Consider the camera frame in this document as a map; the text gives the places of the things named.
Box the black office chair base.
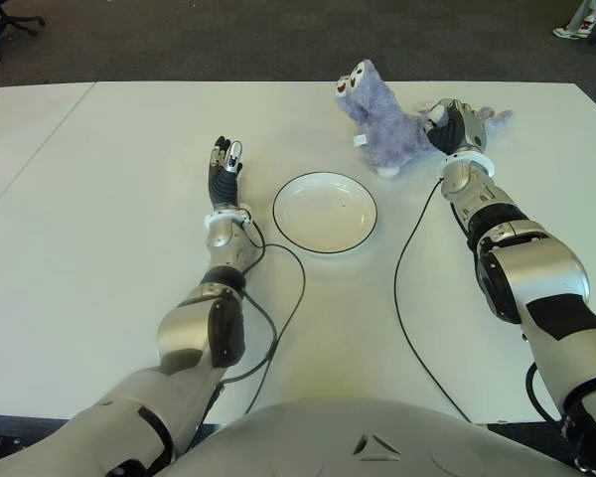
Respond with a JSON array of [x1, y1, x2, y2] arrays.
[[0, 0, 47, 39]]

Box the silver robot torso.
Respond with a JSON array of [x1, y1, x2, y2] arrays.
[[163, 396, 582, 477]]

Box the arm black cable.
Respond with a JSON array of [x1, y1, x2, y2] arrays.
[[392, 178, 478, 426], [193, 221, 308, 433]]

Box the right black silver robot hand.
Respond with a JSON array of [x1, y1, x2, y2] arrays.
[[422, 97, 490, 157]]

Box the grey trouser leg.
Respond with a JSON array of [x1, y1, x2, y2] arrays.
[[565, 0, 596, 31]]

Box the white plate black rim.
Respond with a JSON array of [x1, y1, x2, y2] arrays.
[[271, 171, 378, 256]]

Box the purple plush doll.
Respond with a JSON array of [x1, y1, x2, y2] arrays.
[[333, 60, 516, 179]]

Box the white red sneaker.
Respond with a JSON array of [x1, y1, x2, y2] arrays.
[[551, 14, 596, 41]]

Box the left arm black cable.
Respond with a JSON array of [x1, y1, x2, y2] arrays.
[[193, 221, 308, 433]]

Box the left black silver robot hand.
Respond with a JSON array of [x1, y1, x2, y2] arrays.
[[206, 134, 245, 213]]

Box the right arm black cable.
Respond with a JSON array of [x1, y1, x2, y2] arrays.
[[392, 178, 478, 426]]

